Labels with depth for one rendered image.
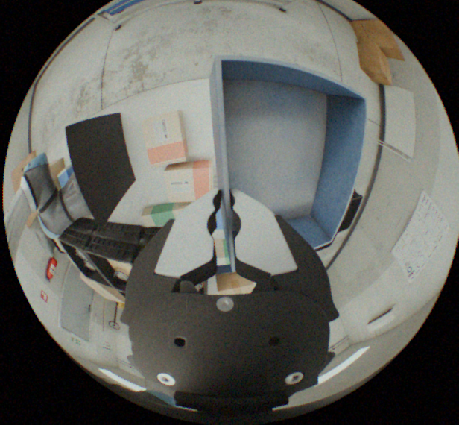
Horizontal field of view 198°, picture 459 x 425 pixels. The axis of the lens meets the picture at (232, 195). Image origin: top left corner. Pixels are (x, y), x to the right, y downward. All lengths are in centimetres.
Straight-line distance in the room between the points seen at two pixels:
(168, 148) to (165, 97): 19
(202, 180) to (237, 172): 33
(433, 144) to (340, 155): 247
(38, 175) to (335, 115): 61
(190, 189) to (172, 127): 21
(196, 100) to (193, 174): 25
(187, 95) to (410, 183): 269
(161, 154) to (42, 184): 42
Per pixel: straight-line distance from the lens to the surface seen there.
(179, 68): 131
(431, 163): 259
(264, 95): 17
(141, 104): 57
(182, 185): 51
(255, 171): 18
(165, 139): 47
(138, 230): 75
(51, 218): 52
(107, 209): 47
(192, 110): 53
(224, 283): 97
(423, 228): 269
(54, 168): 90
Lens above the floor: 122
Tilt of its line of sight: 57 degrees down
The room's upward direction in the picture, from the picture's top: 163 degrees clockwise
